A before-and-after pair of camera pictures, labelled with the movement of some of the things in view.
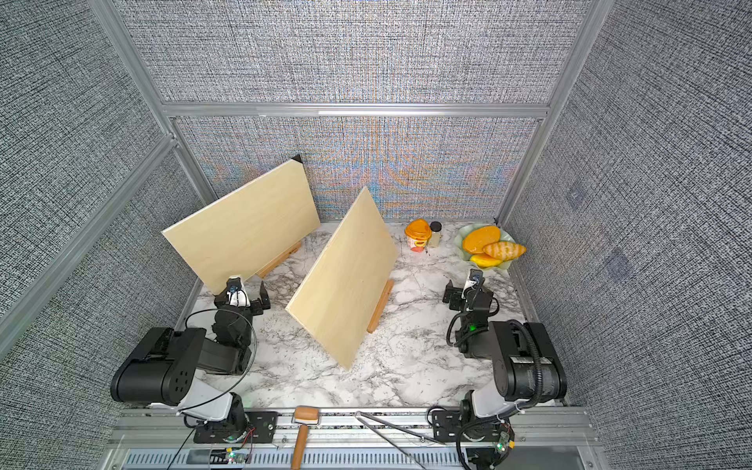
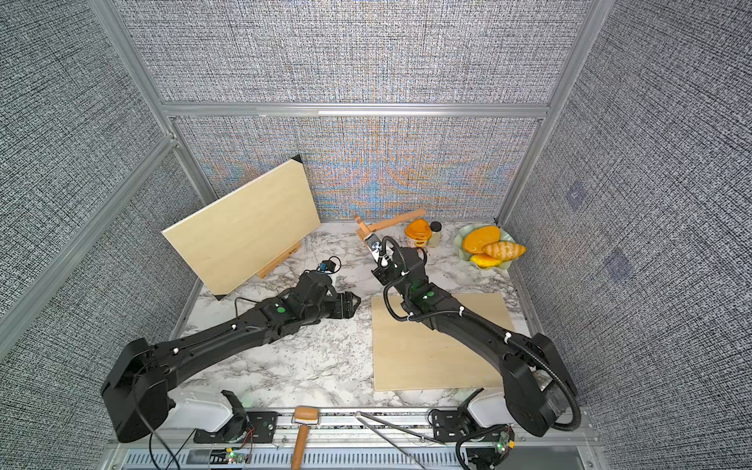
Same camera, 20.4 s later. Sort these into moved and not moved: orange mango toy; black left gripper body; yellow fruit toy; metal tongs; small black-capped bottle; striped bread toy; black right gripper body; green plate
Moved: black right gripper body; black left gripper body
Not moved: striped bread toy; metal tongs; yellow fruit toy; green plate; small black-capped bottle; orange mango toy
